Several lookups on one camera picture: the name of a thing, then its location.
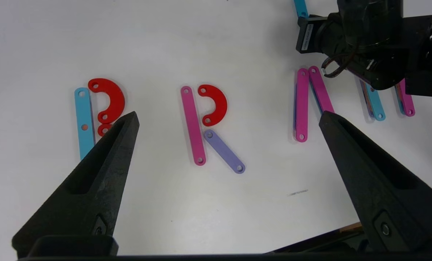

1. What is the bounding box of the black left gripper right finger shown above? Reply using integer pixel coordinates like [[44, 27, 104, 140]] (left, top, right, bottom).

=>
[[318, 111, 432, 253]]

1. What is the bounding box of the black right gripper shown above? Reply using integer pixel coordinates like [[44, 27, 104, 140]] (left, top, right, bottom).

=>
[[296, 14, 334, 55]]

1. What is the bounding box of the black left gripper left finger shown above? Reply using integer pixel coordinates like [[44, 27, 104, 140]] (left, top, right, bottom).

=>
[[12, 111, 140, 259]]

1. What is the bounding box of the blue plastic bar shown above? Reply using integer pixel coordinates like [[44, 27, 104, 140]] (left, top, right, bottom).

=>
[[294, 0, 309, 18], [74, 87, 95, 160]]

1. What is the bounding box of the pink plastic bar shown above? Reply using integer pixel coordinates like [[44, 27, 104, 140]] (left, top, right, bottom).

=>
[[308, 66, 335, 115], [181, 86, 206, 166], [295, 68, 310, 142], [395, 78, 416, 117]]

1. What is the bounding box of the small red curved piece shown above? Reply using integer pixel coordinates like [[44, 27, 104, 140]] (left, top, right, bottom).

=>
[[198, 84, 228, 127]]

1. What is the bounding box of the short purple plastic bar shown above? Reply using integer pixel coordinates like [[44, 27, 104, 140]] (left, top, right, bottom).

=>
[[204, 129, 246, 174]]

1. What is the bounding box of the blue bar with orange dot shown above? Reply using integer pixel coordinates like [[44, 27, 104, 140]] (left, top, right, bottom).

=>
[[360, 80, 386, 121]]

